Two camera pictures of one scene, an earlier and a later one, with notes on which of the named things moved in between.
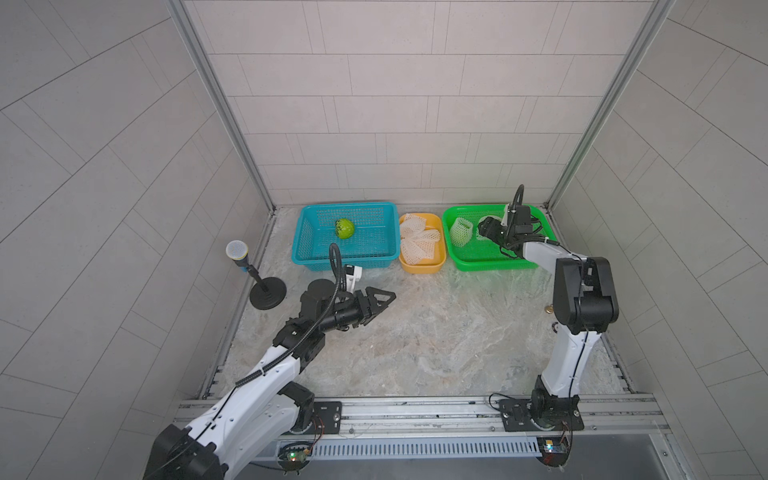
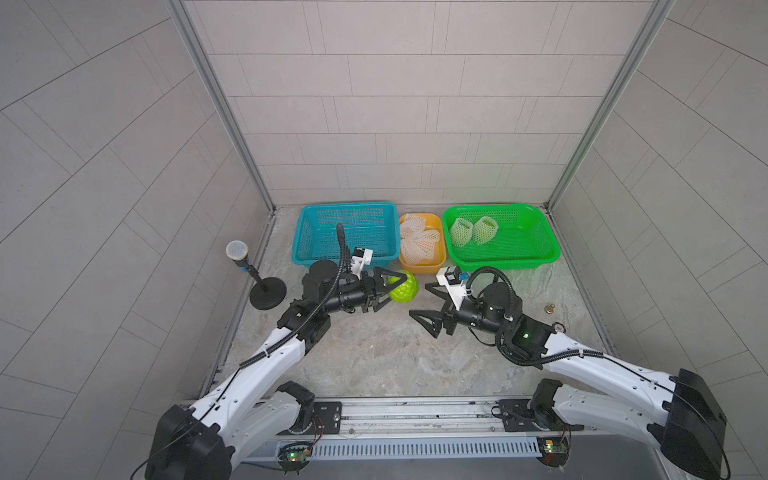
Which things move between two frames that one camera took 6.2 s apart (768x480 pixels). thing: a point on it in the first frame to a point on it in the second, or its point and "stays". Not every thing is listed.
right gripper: [492, 228] to [436, 315]
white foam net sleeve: [461, 232] stays
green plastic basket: [483, 254] stays
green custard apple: [461, 231] stays
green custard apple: [344, 228] to [407, 291]
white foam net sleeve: [481, 236] stays
